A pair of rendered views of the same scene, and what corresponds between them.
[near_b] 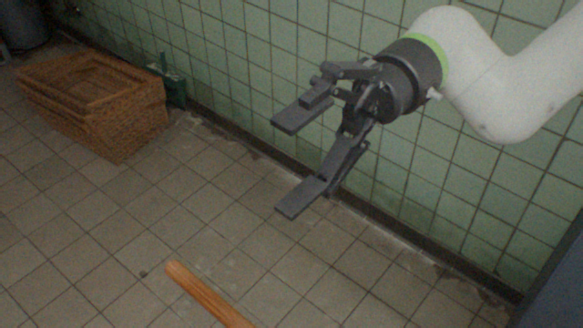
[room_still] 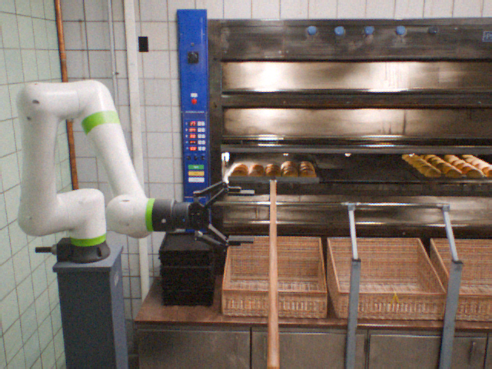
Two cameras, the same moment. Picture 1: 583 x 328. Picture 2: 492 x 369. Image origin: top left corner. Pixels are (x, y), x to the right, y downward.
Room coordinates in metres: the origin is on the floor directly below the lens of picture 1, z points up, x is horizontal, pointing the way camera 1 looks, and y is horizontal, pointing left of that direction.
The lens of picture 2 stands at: (1.17, 1.00, 1.92)
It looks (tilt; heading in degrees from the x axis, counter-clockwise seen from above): 15 degrees down; 232
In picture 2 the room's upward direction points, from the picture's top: straight up
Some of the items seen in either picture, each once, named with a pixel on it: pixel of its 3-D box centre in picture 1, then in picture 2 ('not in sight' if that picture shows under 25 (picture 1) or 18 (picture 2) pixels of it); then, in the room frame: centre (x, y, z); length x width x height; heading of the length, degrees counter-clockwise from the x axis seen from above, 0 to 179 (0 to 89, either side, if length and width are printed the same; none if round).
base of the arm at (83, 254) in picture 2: not in sight; (73, 247); (0.64, -0.71, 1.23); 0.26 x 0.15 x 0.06; 144
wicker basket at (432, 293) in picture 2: not in sight; (380, 275); (-0.98, -0.52, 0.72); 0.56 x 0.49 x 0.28; 141
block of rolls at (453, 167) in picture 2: not in sight; (448, 163); (-1.87, -0.69, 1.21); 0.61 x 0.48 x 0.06; 50
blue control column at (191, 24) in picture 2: not in sight; (213, 164); (-0.94, -2.12, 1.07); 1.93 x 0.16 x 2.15; 50
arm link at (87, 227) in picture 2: not in sight; (82, 216); (0.61, -0.68, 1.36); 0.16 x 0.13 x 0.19; 4
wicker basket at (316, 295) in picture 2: not in sight; (274, 274); (-0.52, -0.91, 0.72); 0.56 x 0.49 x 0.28; 139
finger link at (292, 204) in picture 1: (301, 197); (241, 240); (0.40, -0.01, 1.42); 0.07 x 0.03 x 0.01; 139
